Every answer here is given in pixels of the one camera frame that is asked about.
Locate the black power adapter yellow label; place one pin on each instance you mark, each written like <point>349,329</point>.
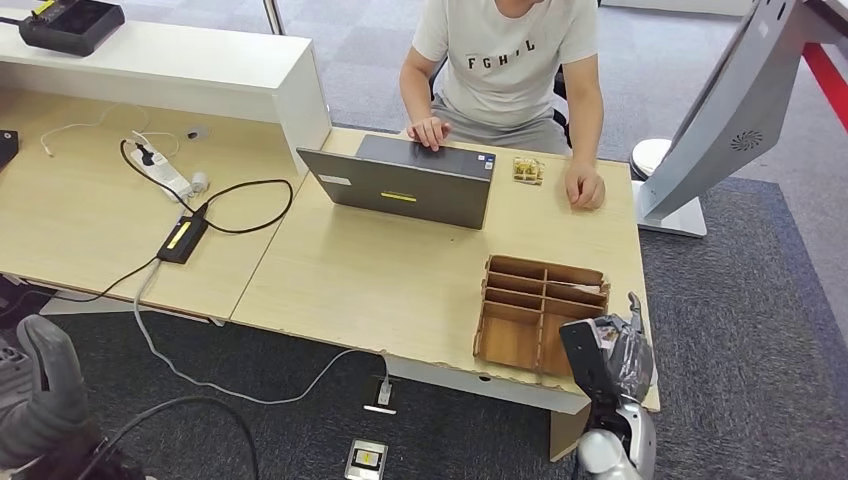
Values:
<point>182,240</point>

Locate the floor socket with plug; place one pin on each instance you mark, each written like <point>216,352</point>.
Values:
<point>381,396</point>

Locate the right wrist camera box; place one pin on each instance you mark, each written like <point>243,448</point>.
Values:
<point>586,361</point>

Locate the dark grey laptop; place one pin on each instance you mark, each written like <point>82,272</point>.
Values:
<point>411,189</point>

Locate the grey kiosk stand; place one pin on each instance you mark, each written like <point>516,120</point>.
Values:
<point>729,112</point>

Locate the grey desk grommet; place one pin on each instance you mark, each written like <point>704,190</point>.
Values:
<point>196,134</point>

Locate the white round stanchion base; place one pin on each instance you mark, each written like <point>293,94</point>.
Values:
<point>646,159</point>

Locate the black flat device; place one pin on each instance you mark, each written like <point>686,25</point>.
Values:
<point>6,149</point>

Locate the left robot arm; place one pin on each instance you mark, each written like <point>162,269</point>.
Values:
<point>73,460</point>

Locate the person's left forearm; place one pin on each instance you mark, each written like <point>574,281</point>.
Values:
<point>586,122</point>

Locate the clear plastic hand wrap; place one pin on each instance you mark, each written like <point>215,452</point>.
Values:
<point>636,361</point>

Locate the black controller device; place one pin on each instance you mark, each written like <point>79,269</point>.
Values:
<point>73,26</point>

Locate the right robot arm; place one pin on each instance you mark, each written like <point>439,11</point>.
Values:
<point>619,444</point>

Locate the wooden compartment organizer box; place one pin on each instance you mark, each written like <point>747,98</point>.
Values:
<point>517,318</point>

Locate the person's left hand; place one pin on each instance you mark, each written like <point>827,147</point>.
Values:
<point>585,185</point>

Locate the metal pole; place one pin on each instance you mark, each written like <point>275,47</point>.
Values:
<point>273,16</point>

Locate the printed room key card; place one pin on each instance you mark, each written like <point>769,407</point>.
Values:
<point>593,289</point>

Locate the white counter shelf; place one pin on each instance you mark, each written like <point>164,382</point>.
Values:
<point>199,73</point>

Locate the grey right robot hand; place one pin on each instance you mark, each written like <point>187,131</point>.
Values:
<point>632,364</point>

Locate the metal floor box yellow label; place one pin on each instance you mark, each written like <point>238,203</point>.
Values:
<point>366,459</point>

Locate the person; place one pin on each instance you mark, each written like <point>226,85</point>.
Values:
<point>503,66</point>

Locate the person's hand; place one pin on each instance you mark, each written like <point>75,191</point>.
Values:
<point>585,185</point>
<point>430,132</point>

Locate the red barrier belt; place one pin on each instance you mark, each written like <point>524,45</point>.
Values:
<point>825,79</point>

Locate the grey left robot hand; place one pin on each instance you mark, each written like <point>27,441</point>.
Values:
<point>46,391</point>

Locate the white power strip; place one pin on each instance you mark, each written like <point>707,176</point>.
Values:
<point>162,173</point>

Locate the person's right forearm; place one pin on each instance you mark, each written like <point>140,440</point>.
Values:
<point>415,99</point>

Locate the white round plug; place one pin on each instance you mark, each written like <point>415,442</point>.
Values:
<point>200,182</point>

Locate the person's right hand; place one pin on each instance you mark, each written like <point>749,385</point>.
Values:
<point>430,132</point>

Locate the small yellow clear box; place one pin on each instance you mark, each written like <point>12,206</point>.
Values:
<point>527,171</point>

